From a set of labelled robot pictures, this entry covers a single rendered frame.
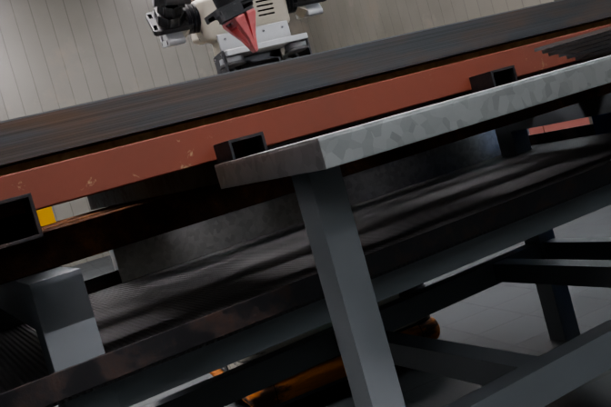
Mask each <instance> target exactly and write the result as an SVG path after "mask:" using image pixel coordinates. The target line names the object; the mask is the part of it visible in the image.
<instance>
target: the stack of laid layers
mask: <svg viewBox="0 0 611 407"><path fill-rule="evenodd" d="M608 18H611V0H560V1H556V2H552V3H547V4H543V5H536V6H531V7H527V8H523V9H518V10H515V11H510V12H506V13H502V14H497V15H490V16H486V17H481V18H477V19H473V20H468V21H464V22H460V23H455V24H451V25H444V26H439V27H435V28H431V29H426V30H423V31H418V32H413V33H410V34H405V35H398V36H393V37H389V38H385V39H381V40H376V41H372V42H368V43H363V44H360V45H352V46H348V47H343V48H339V49H335V50H331V51H326V52H322V53H318V54H313V55H306V56H301V57H297V58H293V59H289V60H285V61H280V62H276V63H272V64H268V65H259V66H256V67H251V68H247V69H243V70H238V71H234V72H230V73H226V74H218V75H215V76H209V77H206V78H201V79H197V80H193V81H188V82H184V83H180V84H172V85H168V86H164V87H159V88H156V89H151V90H146V91H143V92H138V93H134V94H126V95H122V96H118V97H114V98H109V99H105V100H101V101H96V102H92V103H88V104H80V105H76V106H72V107H67V108H63V109H59V110H54V111H51V112H46V113H42V114H34V115H30V116H26V117H22V118H17V119H13V120H9V121H4V122H1V123H0V167H2V166H6V165H9V164H16V163H20V162H24V161H28V160H32V159H35V158H39V157H43V156H47V155H50V154H57V153H61V152H65V151H69V150H73V149H76V148H80V147H84V146H88V145H91V144H98V143H102V142H106V141H110V140H114V139H117V138H121V137H125V136H128V135H132V134H139V133H142V132H147V131H151V130H155V129H158V128H162V127H166V126H169V125H173V124H180V123H183V122H187V121H192V120H195V119H199V118H203V117H207V116H210V115H214V114H221V113H224V112H228V111H233V110H236V109H240V108H244V107H248V106H251V105H255V104H261V103H265V102H269V101H274V100H277V99H281V98H285V97H288V96H292V95H296V94H302V93H306V92H310V91H315V90H318V89H322V88H326V87H329V86H333V85H337V84H343V83H347V82H351V81H355V80H359V79H363V78H367V77H370V76H374V75H378V74H384V73H388V72H392V71H396V70H400V69H404V68H407V67H411V66H415V65H421V64H425V63H429V62H433V61H437V60H441V59H445V58H448V57H452V56H456V55H462V54H466V53H470V52H474V51H477V50H482V49H486V48H489V47H493V46H497V45H503V44H507V43H511V42H514V41H518V40H523V39H527V38H530V37H534V36H538V35H544V34H548V33H552V32H555V31H559V30H564V29H567V28H571V27H575V26H579V25H585V24H589V23H593V22H596V21H600V20H605V19H608Z"/></svg>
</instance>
